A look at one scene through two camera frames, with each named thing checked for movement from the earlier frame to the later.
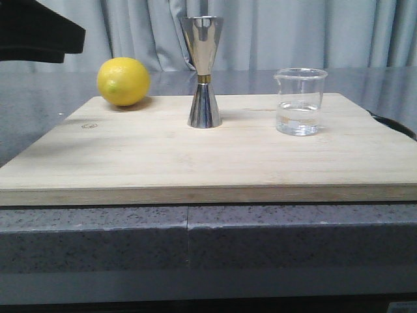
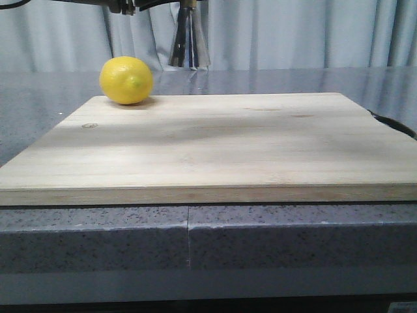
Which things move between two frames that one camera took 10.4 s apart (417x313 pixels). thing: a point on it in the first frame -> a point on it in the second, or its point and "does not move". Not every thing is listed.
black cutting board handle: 395,126 does not move
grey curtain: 255,35 does not move
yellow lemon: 124,81 does not move
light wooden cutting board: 148,154 does not move
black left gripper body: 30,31 -> 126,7
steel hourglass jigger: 203,34 -> 189,50
